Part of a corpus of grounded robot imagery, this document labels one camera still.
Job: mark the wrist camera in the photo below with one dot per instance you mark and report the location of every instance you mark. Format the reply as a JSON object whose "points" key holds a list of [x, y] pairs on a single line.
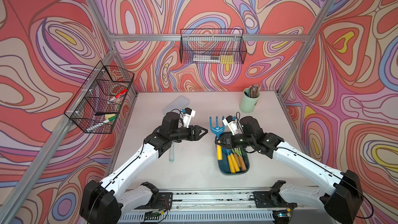
{"points": [[188, 114], [231, 123]]}

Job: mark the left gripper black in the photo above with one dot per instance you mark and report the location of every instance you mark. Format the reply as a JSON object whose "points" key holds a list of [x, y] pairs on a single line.
{"points": [[195, 137]]}

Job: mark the translucent plastic case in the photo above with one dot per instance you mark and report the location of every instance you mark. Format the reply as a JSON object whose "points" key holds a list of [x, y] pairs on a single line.
{"points": [[180, 103]]}

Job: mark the left wire basket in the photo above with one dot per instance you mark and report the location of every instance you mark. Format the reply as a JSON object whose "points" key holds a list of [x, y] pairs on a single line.
{"points": [[91, 102]]}

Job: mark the teal storage box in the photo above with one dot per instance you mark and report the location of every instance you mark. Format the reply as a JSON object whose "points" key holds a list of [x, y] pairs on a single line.
{"points": [[229, 141]]}

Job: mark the back wire basket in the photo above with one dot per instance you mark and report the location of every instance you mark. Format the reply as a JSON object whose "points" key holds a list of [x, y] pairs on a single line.
{"points": [[206, 45]]}

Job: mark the green white marker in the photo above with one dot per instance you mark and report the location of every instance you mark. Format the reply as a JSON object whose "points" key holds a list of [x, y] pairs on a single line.
{"points": [[109, 118]]}

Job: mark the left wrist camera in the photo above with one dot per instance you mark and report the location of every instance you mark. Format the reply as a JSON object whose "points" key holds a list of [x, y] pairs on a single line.
{"points": [[188, 114]]}

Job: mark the dark blue rake yellow handle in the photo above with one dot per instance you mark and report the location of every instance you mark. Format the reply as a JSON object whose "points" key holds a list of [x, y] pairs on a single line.
{"points": [[217, 130]]}

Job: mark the yellow eraser in basket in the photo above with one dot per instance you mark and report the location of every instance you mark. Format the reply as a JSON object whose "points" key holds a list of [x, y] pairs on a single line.
{"points": [[227, 59]]}

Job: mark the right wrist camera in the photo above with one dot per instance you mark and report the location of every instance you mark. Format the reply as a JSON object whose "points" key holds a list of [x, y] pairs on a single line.
{"points": [[231, 123]]}

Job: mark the green pencil cup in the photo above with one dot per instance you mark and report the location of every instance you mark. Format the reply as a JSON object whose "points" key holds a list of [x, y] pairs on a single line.
{"points": [[247, 103]]}

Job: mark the pencils in cup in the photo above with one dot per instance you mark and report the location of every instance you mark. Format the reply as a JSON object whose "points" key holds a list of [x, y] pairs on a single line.
{"points": [[252, 91]]}

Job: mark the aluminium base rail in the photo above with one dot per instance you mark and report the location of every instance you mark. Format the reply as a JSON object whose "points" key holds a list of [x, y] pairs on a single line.
{"points": [[230, 203]]}

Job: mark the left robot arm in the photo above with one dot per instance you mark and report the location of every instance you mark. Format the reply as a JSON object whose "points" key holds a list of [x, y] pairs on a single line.
{"points": [[130, 174]]}

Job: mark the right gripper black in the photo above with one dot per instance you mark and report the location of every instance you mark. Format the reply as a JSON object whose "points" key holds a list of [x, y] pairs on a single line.
{"points": [[228, 139]]}

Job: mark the red marker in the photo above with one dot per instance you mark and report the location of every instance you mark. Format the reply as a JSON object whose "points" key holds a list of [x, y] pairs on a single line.
{"points": [[118, 96]]}

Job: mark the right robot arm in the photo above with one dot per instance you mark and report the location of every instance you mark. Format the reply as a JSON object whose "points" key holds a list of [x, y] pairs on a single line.
{"points": [[339, 193]]}

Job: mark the light blue rake white handle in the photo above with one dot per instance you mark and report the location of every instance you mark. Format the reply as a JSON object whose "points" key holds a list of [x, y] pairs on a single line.
{"points": [[172, 153]]}

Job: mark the green rake wooden handle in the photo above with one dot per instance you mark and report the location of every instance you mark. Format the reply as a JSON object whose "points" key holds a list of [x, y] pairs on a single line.
{"points": [[239, 159]]}

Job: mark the wire basket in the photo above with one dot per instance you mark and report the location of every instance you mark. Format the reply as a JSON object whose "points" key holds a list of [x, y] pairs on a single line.
{"points": [[91, 102], [206, 45]]}

